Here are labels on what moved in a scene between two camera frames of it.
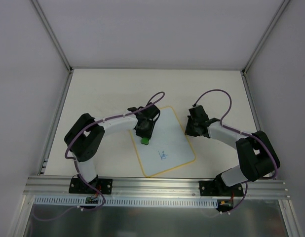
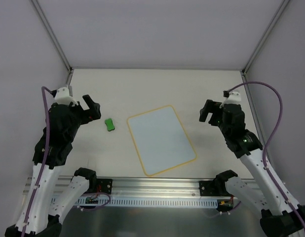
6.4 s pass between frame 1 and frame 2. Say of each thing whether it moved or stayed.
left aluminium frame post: stayed
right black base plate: stayed
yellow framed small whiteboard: stayed
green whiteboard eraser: moved
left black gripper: moved
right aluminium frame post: stayed
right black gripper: moved
